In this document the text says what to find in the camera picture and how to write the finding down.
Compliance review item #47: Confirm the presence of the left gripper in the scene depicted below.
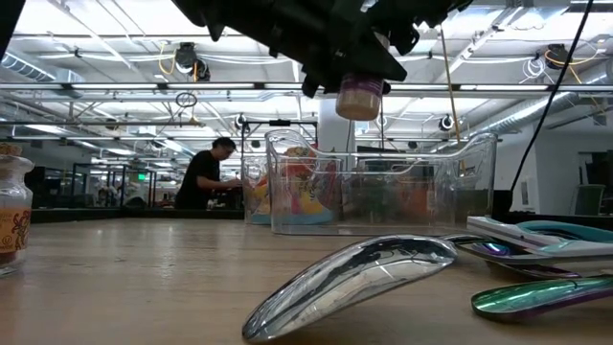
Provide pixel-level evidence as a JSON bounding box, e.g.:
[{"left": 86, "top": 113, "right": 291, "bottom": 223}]
[{"left": 266, "top": 0, "right": 476, "bottom": 98}]

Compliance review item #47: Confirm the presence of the purple label spice jar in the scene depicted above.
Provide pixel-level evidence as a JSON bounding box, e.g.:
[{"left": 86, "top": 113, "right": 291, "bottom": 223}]
[{"left": 334, "top": 73, "right": 385, "bottom": 122}]

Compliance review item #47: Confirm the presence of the clear plastic bin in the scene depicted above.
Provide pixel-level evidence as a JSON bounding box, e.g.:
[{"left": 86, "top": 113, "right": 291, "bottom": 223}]
[
  {"left": 264, "top": 128, "right": 498, "bottom": 237},
  {"left": 240, "top": 152, "right": 344, "bottom": 226},
  {"left": 342, "top": 151, "right": 437, "bottom": 226}
]

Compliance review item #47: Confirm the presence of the silver handled iridescent spoon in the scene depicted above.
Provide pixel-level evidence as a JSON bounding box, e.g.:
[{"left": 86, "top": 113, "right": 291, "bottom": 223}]
[{"left": 466, "top": 215, "right": 613, "bottom": 264}]

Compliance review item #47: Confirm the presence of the iridescent green spoon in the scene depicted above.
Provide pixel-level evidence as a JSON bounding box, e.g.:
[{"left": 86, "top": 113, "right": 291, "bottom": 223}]
[{"left": 470, "top": 276, "right": 613, "bottom": 323}]

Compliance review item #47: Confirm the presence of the clear glass jar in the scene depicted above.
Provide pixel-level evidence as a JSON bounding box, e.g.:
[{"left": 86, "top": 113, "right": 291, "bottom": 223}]
[{"left": 0, "top": 142, "right": 35, "bottom": 278}]

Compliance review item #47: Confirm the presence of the person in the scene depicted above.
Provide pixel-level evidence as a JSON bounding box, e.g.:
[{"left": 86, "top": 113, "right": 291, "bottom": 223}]
[{"left": 174, "top": 135, "right": 243, "bottom": 211}]

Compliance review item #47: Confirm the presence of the grey office chair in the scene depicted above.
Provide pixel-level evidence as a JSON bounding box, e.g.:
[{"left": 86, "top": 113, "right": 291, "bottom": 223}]
[{"left": 568, "top": 184, "right": 606, "bottom": 217}]

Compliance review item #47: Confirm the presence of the yellow cable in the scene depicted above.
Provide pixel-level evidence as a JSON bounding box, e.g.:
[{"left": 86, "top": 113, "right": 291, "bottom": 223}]
[{"left": 438, "top": 26, "right": 466, "bottom": 174}]

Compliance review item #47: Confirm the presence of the silver ventilation duct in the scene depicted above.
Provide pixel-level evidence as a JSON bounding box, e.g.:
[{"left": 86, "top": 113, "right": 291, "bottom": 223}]
[
  {"left": 466, "top": 71, "right": 613, "bottom": 138},
  {"left": 0, "top": 46, "right": 59, "bottom": 83}
]

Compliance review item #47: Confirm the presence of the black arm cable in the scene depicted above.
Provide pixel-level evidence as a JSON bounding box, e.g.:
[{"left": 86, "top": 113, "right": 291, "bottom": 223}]
[{"left": 509, "top": 0, "right": 595, "bottom": 194}]

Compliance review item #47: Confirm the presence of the black cable hoop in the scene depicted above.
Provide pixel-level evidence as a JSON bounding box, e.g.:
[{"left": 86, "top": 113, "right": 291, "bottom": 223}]
[{"left": 174, "top": 91, "right": 198, "bottom": 109}]

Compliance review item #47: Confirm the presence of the black aluminium table frame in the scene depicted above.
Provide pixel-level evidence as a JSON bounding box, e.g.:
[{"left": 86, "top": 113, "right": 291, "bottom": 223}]
[{"left": 31, "top": 207, "right": 246, "bottom": 224}]

